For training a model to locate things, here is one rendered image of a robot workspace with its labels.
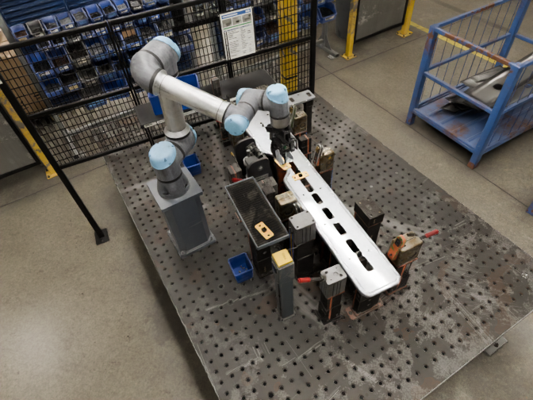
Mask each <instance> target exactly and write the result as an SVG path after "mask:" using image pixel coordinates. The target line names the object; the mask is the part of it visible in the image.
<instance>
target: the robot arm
mask: <svg viewBox="0 0 533 400"><path fill-rule="evenodd" d="M180 57H181V53H180V50H179V48H178V46H177V44H176V43H175V42H173V41H172V40H171V39H169V38H168V37H164V36H158V37H155V38H154V39H152V40H150V41H149V43H147V44H146V45H145V46H144V47H143V48H142V49H141V50H139V51H138V52H137V53H136V54H135V55H134V56H133V57H132V59H131V63H130V71H131V74H132V77H133V79H134V80H135V82H136V83H137V84H138V85H139V86H140V87H141V88H142V89H144V90H145V91H147V92H148V93H150V94H153V95H155V96H157V95H158V97H159V102H160V105H161V108H162V111H163V117H164V120H165V123H166V127H165V129H164V133H165V137H166V140H165V141H161V142H159V143H158V144H155V145H153V146H152V147H151V149H150V152H149V159H150V163H151V165H152V167H153V170H154V172H155V175H156V178H157V191H158V192H159V195H160V196H161V197H163V198H166V199H175V198H180V197H182V196H183V195H184V194H185V193H186V192H187V191H188V190H189V189H190V181H189V179H188V178H187V176H186V175H185V174H184V173H183V172H182V169H181V166H180V164H181V162H182V161H183V160H184V159H185V157H186V155H187V154H188V153H189V151H190V150H191V149H192V148H193V147H194V145H195V143H196V141H197V134H196V132H195V130H194V129H192V127H191V126H190V125H189V124H187V123H186V122H185V118H184V113H183V110H182V105H184V106H186V107H189V108H191V109H192V110H195V111H197V112H199V113H202V114H204V115H206V116H208V117H211V118H213V119H215V120H217V121H219V122H222V123H224V127H225V129H226V130H227V131H228V132H229V133H230V134H232V135H234V136H239V135H241V134H243V132H244V131H245V130H246V129H247V127H248V126H249V124H250V122H251V120H252V119H253V117H254V116H255V115H256V113H257V111H258V110H262V111H269V113H270V124H268V125H267V126H265V129H266V132H267V133H274V136H272V139H271V144H270V151H271V153H272V154H273V156H274V158H275V159H276V160H277V161H278V162H279V163H280V164H281V165H282V164H284V160H285V162H287V160H288V159H289V158H290V159H292V160H293V155H292V153H291V152H294V151H295V149H297V139H296V138H295V137H293V136H292V135H291V134H290V133H291V132H292V129H291V128H290V108H289V96H288V94H287V89H286V87H285V86H284V85H282V84H280V83H277V84H272V85H270V86H268V88H267V89H266V90H258V89H252V88H241V89H239V90H238V92H237V96H236V106H235V105H233V104H232V103H230V102H226V101H225V100H223V99H221V98H218V97H216V96H214V95H212V94H209V93H207V92H205V91H203V90H200V89H198V88H196V87H193V86H191V85H190V84H188V83H184V82H183V81H181V80H179V79H176V77H177V76H178V66H177V62H178V61H179V59H180ZM294 141H295V142H296V146H295V145H294ZM283 155H284V156H283ZM282 157H283V158H282ZM283 159H284V160H283Z"/></svg>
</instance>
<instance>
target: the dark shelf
mask: <svg viewBox="0 0 533 400"><path fill-rule="evenodd" d="M265 84H267V86H270V85H272V84H277V83H276V82H275V81H274V80H273V78H272V77H271V76H270V75H269V74H268V73H267V72H266V70H265V69H260V70H257V71H253V72H249V73H247V74H244V75H239V76H236V77H233V78H230V79H226V80H223V81H220V91H221V96H222V98H223V100H225V101H227V98H226V94H228V96H229V97H230V102H231V101H235V100H236V96H237V92H238V90H239V89H241V88H244V87H247V88H252V89H256V87H259V86H262V85H265ZM200 90H203V91H205V92H207V93H209V94H212V95H213V87H212V84H209V85H206V86H203V87H200ZM133 108H134V110H135V113H136V116H137V119H138V121H139V123H140V127H141V128H142V129H146V128H148V127H151V126H153V125H158V124H161V123H164V122H165V120H164V117H163V114H160V115H155V114H154V111H153V109H152V106H151V103H150V102H148V103H144V104H142V105H138V106H134V107H133ZM196 112H197V111H195V110H192V109H191V108H189V109H185V110H183V113H184V116H186V115H189V114H192V113H196Z"/></svg>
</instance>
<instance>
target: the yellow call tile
mask: <svg viewBox="0 0 533 400"><path fill-rule="evenodd" d="M272 256H273V258H274V261H275V263H276V264H277V265H278V267H282V266H284V265H286V264H288V263H291V262H293V260H292V258H291V256H290V254H289V253H288V252H287V250H286V248H285V249H283V250H281V251H279V252H276V253H274V254H272Z"/></svg>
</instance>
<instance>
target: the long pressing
mask: <svg viewBox="0 0 533 400"><path fill-rule="evenodd" d="M267 114H269V115H267ZM260 122H262V124H260ZM268 124H270V113H269V111H262V110H258V111H257V113H256V115H255V116H254V117H253V119H252V120H251V122H250V124H249V126H248V127H247V129H246V130H245V132H246V133H247V135H248V136H249V137H253V138H254V139H255V143H256V146H257V147H258V150H259V151H260V152H263V153H264V154H265V155H266V156H273V154H272V153H271V151H270V144H271V140H270V137H269V133H267V131H266V129H265V126H267V125H268ZM263 125H264V127H263ZM291 153H292V155H293V160H292V159H290V158H289V159H288V160H287V163H290V162H293V163H294V164H295V166H296V167H297V169H298V170H299V171H300V172H303V171H307V172H308V173H309V176H307V177H305V178H303V179H306V180H307V181H308V183H309V184H310V186H311V187H312V188H313V189H314V191H313V192H308V191H307V189H306V188H305V186H304V185H303V184H302V182H301V181H300V180H301V179H299V180H297V181H294V180H293V178H292V175H296V174H295V173H294V172H293V170H292V169H291V168H289V169H287V170H286V175H285V177H284V179H283V183H284V185H285V186H286V188H287V189H288V191H290V190H291V191H292V192H293V194H294V195H295V197H296V198H297V202H298V203H299V204H300V206H301V208H302V211H306V210H308V211H309V212H310V213H311V214H312V216H313V217H314V219H315V220H316V231H317V232H318V234H319V235H320V237H321V239H322V240H323V242H324V243H325V244H326V245H327V247H328V249H329V250H330V252H331V253H332V255H333V256H334V257H335V258H336V260H337V262H338V263H339V265H340V266H341V268H342V269H343V270H344V272H345V273H346V275H347V276H348V278H349V279H350V280H351V282H352V283H353V285H354V286H355V288H356V289H357V291H358V292H359V293H360V294H361V295H362V296H364V297H367V298H371V297H373V296H375V295H377V294H380V293H381V292H383V291H386V290H388V289H390V288H392V287H395V286H396V285H398V284H399V282H400V281H401V277H400V275H399V273H398V272H397V270H396V269H395V268H394V267H393V265H392V264H391V263H390V262H389V261H388V260H387V258H386V257H385V256H384V254H383V253H382V252H381V250H380V249H379V248H378V246H377V245H376V244H375V243H374V242H373V241H372V240H371V238H370V237H369V236H368V234H367V233H366V232H365V230H364V229H363V228H362V226H361V225H360V224H359V223H358V222H357V221H356V220H355V218H354V217H353V216H352V214H351V213H350V212H349V210H348V209H347V208H346V207H345V205H344V204H343V203H342V202H341V201H340V200H339V198H338V197H337V196H336V194H335V193H334V192H333V191H332V189H331V188H330V187H329V185H328V184H327V183H326V182H325V181H324V180H323V178H322V177H321V176H320V174H319V173H318V172H317V171H316V169H315V168H314V167H313V165H312V164H311V163H310V162H309V161H308V160H307V158H306V157H305V156H304V154H303V153H302V152H301V150H300V149H299V147H298V141H297V149H295V151H294V152H291ZM320 188H321V189H320ZM303 194H304V195H303ZM312 194H317V195H318V196H319V197H320V199H321V200H322V202H323V203H321V204H317V203H316V201H315V200H314V199H313V197H312ZM323 208H328V209H329V210H330V212H331V213H332V215H333V216H334V218H333V219H328V218H327V216H326V215H325V213H324V212H323V210H322V209H323ZM335 223H339V224H340V225H341V226H342V228H343V229H344V231H345V232H346V234H345V235H342V236H341V235H340V234H339V232H338V231H337V230H336V228H335V227H334V224H335ZM324 224H326V225H324ZM350 239H351V240H352V241H353V242H354V243H355V245H356V246H357V248H358V249H359V251H362V256H361V257H358V256H357V255H356V253H357V252H356V253H354V252H352V250H351V249H350V247H349V246H348V245H347V243H346V240H350ZM368 250H369V251H368ZM363 257H365V258H366V260H367V261H368V262H369V263H370V265H371V266H372V268H373V270H372V271H367V270H366V269H365V268H364V266H363V265H362V264H361V262H360V261H359V258H363ZM349 259H350V260H349Z"/></svg>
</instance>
